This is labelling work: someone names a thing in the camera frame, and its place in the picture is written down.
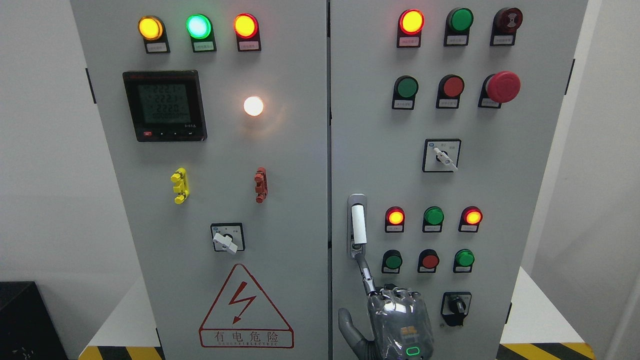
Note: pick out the green indicator light middle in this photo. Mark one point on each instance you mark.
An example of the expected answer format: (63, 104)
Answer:
(433, 219)

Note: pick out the grey left cabinet door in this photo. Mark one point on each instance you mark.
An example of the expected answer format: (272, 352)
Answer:
(286, 236)

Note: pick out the red indicator light middle left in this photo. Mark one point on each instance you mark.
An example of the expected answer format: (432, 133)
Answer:
(394, 220)

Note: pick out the red push button lower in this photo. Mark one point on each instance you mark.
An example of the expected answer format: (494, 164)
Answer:
(428, 261)

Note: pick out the yellow indicator light top left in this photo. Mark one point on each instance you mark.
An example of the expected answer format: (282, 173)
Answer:
(154, 34)

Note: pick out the yellow terminal connector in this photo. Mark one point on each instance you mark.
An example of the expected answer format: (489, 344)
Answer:
(180, 185)

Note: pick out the red push button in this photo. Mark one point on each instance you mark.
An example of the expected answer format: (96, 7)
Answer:
(450, 88)
(428, 261)

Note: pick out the right door upper rotary switch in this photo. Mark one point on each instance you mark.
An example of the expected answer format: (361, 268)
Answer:
(441, 155)

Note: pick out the white indicator light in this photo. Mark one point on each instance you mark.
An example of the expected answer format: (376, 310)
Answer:
(253, 106)

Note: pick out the door rotary switch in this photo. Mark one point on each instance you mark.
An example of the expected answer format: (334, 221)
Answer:
(441, 155)
(228, 237)

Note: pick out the black key selector switch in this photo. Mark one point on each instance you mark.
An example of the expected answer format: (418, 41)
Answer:
(455, 307)

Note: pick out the green push button upper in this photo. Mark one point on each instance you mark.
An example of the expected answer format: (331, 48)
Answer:
(404, 93)

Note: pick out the red terminal connector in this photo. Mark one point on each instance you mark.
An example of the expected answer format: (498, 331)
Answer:
(260, 185)

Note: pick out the red emergency stop button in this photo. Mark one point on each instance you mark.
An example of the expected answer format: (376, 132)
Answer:
(499, 88)

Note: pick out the green indicator light top right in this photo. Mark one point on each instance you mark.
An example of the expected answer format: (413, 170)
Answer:
(457, 27)

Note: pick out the silver door latch handle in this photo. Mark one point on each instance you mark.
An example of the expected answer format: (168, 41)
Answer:
(356, 224)

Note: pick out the green indicator light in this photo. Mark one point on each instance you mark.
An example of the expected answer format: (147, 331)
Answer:
(457, 27)
(201, 33)
(433, 219)

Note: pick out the grey cabinet door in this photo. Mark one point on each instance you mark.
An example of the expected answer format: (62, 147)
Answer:
(286, 236)
(378, 151)

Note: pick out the red push button upper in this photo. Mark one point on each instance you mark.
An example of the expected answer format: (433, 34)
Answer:
(450, 88)

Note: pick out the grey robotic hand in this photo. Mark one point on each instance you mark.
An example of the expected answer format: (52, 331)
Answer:
(399, 321)

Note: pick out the red indicator light top left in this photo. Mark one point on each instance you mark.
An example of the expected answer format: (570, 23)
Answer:
(246, 28)

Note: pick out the green push button lower left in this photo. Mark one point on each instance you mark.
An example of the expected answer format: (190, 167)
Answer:
(391, 262)

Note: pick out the left door rotary switch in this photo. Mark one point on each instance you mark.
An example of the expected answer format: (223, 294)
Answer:
(228, 237)

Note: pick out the grey right cabinet door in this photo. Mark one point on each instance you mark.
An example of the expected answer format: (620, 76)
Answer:
(378, 151)

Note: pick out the red triangle warning sticker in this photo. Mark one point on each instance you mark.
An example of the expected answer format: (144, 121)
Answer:
(243, 315)

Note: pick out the dark red buzzer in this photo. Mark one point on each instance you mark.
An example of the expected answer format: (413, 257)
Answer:
(506, 22)

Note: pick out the green push button lower right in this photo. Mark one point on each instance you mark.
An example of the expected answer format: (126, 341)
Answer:
(463, 261)

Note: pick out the green push button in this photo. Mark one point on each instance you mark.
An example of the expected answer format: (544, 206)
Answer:
(404, 93)
(391, 262)
(463, 261)

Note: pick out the black digital power meter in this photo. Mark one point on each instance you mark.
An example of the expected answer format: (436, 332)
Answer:
(166, 106)

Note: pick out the black box lower left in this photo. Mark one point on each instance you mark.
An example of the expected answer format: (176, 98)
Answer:
(26, 329)

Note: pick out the red indicator light middle right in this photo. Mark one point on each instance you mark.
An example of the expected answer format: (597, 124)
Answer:
(470, 220)

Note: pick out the red indicator light top right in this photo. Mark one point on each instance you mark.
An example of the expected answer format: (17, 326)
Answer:
(409, 28)

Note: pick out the green indicator light top left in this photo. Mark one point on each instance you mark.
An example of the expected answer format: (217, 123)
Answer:
(201, 33)

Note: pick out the red indicator light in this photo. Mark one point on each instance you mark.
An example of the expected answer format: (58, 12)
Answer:
(409, 28)
(470, 220)
(394, 220)
(246, 28)

